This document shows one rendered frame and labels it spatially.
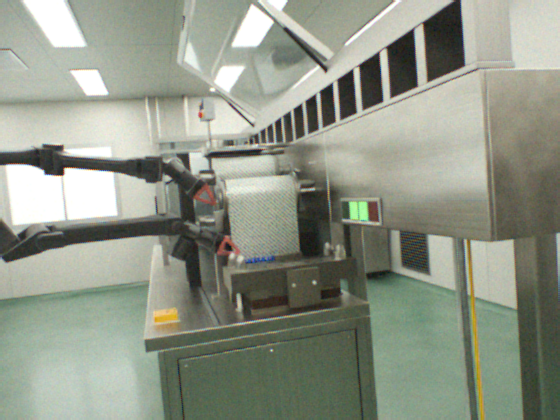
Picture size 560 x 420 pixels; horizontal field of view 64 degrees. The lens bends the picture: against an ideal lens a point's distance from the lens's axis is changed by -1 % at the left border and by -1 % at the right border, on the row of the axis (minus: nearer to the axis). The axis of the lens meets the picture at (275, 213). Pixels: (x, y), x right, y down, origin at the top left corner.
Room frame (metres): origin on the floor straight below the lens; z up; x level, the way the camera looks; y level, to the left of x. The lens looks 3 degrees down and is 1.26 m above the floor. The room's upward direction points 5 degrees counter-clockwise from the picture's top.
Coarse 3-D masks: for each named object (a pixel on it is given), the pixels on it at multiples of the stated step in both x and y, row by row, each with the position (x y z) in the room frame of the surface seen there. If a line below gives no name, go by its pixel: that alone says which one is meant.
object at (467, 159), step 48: (432, 96) 0.90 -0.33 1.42; (480, 96) 0.77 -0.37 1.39; (528, 96) 0.80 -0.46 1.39; (336, 144) 1.40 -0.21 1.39; (384, 144) 1.11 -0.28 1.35; (432, 144) 0.92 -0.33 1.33; (480, 144) 0.78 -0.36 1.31; (528, 144) 0.79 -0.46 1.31; (336, 192) 1.43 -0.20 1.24; (384, 192) 1.12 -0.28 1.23; (432, 192) 0.93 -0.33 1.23; (480, 192) 0.79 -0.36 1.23; (528, 192) 0.79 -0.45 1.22; (480, 240) 0.80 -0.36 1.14
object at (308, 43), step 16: (192, 0) 1.64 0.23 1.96; (256, 0) 1.39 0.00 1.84; (272, 16) 1.40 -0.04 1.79; (288, 16) 1.42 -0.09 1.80; (288, 32) 1.41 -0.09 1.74; (304, 32) 1.44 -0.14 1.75; (304, 48) 1.42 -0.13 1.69; (320, 48) 1.45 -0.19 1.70; (320, 64) 1.43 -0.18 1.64; (224, 96) 2.47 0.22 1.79; (240, 112) 2.50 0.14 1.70
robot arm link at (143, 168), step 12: (48, 144) 1.53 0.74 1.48; (60, 144) 1.54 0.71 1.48; (60, 156) 1.52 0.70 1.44; (72, 156) 1.51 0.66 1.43; (84, 156) 1.50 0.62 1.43; (96, 156) 1.51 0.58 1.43; (60, 168) 1.53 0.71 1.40; (72, 168) 1.52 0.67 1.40; (84, 168) 1.50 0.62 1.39; (96, 168) 1.49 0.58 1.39; (108, 168) 1.48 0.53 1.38; (120, 168) 1.47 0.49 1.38; (132, 168) 1.46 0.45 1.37; (144, 168) 1.45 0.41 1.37; (156, 168) 1.46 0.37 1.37
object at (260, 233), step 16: (288, 208) 1.55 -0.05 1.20; (240, 224) 1.51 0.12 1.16; (256, 224) 1.52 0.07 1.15; (272, 224) 1.54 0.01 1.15; (288, 224) 1.55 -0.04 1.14; (240, 240) 1.51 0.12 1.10; (256, 240) 1.52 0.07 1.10; (272, 240) 1.54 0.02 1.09; (288, 240) 1.55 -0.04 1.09; (256, 256) 1.52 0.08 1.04
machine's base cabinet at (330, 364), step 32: (352, 320) 1.33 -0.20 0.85; (160, 352) 1.19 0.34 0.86; (192, 352) 1.21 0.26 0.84; (224, 352) 1.24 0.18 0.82; (256, 352) 1.26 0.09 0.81; (288, 352) 1.28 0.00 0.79; (320, 352) 1.30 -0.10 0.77; (352, 352) 1.33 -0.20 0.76; (160, 384) 1.22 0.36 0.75; (192, 384) 1.21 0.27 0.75; (224, 384) 1.23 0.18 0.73; (256, 384) 1.25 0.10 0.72; (288, 384) 1.28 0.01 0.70; (320, 384) 1.30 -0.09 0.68; (352, 384) 1.33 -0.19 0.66; (192, 416) 1.21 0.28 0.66; (224, 416) 1.23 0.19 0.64; (256, 416) 1.25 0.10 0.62; (288, 416) 1.28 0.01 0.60; (320, 416) 1.30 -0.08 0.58; (352, 416) 1.32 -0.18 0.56
